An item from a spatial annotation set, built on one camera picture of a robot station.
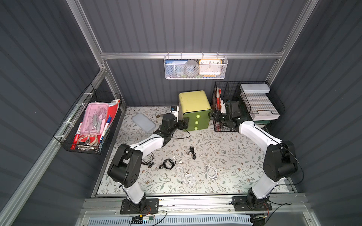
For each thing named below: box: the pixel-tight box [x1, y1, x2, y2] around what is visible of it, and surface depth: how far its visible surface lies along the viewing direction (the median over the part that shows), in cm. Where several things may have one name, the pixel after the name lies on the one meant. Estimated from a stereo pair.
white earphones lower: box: [183, 173, 196, 185], surface depth 84 cm
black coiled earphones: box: [158, 158, 177, 170], surface depth 89 cm
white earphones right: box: [204, 164, 218, 181], surface depth 87 cm
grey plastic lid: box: [131, 113, 156, 133], surface depth 114 cm
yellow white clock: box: [198, 59, 223, 77], surface depth 90 cm
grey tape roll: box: [183, 59, 200, 78], surface depth 90 cm
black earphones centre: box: [189, 145, 197, 160], surface depth 95 cm
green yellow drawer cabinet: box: [178, 90, 212, 131], surface depth 96 cm
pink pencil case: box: [81, 102, 109, 136], surface depth 73 cm
